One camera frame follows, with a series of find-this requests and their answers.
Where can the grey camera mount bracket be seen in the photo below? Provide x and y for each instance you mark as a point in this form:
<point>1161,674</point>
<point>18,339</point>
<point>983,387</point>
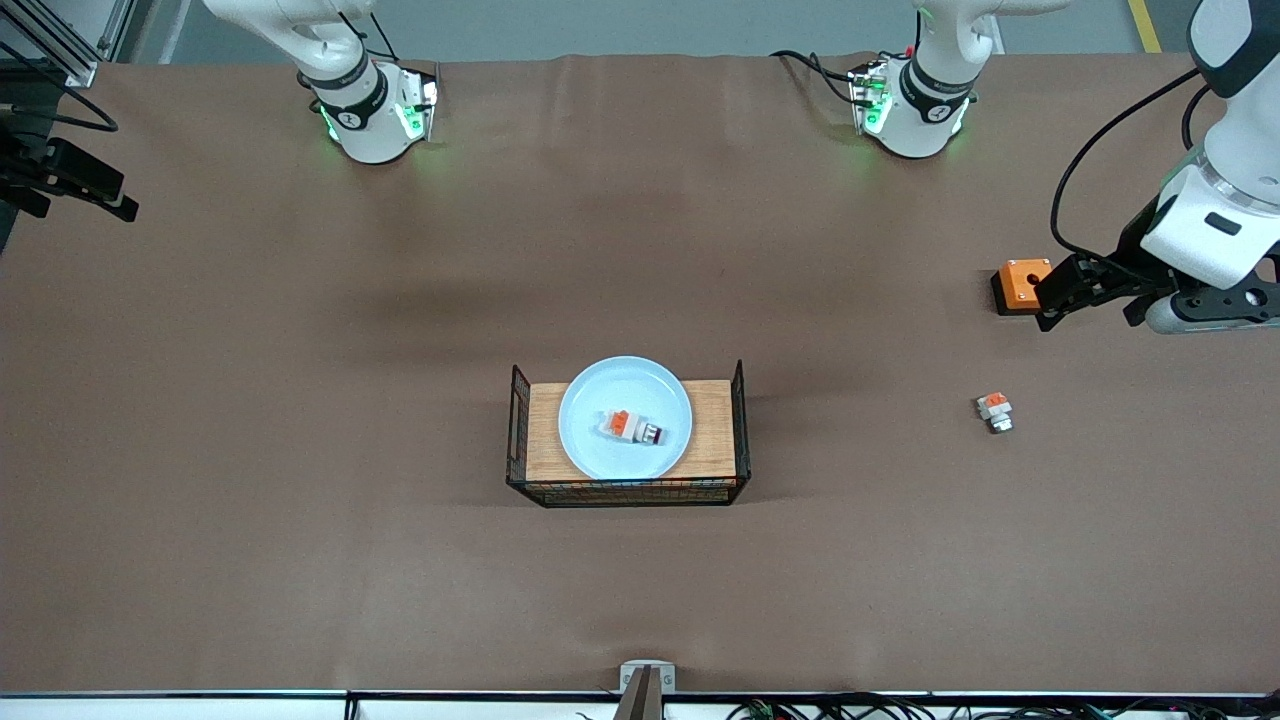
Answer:
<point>647,690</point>

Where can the red push button switch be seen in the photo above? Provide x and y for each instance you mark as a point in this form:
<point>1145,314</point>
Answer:
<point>630,428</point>

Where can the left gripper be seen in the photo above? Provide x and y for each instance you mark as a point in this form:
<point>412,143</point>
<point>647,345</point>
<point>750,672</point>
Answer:
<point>1131,252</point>

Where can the wooden board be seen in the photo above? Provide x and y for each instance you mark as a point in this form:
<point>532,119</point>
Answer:
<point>543,430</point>

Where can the brown table cover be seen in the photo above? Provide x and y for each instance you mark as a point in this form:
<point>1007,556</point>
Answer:
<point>640,250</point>

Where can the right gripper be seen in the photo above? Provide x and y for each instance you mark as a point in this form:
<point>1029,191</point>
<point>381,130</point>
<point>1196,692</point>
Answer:
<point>30,170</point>

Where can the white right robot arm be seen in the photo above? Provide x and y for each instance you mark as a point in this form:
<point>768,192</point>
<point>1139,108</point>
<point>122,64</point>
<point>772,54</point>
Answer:
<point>360,110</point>

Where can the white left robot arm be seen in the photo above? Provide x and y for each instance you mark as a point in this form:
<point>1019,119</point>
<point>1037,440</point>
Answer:
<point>925,110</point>

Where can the light blue round plate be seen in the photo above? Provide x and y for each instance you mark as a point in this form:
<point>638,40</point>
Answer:
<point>640,385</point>

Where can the orange button enclosure box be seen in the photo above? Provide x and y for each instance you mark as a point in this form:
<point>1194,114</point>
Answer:
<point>1015,285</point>

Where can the aluminium frame post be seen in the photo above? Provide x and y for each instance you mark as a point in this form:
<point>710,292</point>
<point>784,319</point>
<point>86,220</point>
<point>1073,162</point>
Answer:
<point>82,72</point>

